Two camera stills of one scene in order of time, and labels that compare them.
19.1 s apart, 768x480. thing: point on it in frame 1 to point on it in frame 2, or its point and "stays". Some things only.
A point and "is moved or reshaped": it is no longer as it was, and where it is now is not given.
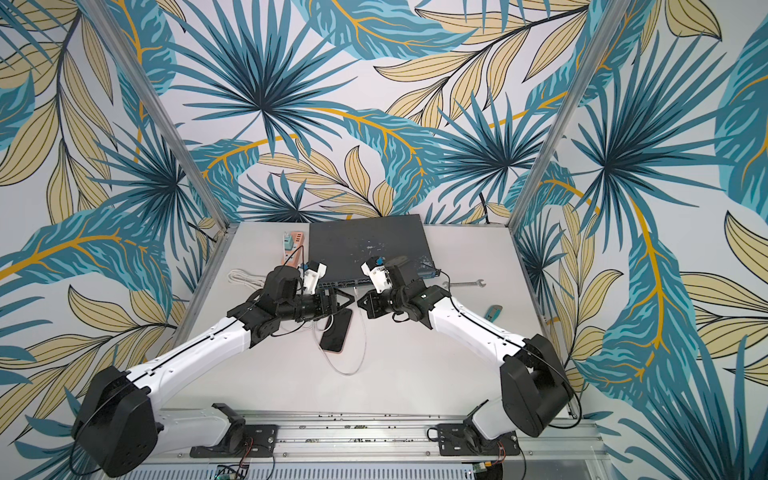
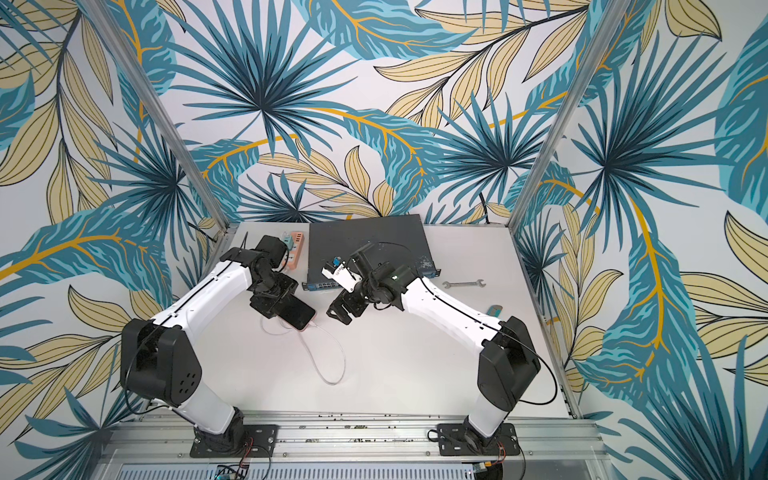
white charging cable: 325,329 to 316,325
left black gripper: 334,304 to 266,306
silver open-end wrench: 479,283 stays
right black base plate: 461,439 stays
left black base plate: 261,441 stays
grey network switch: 345,246 stays
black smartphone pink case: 334,338 is moved or reshaped
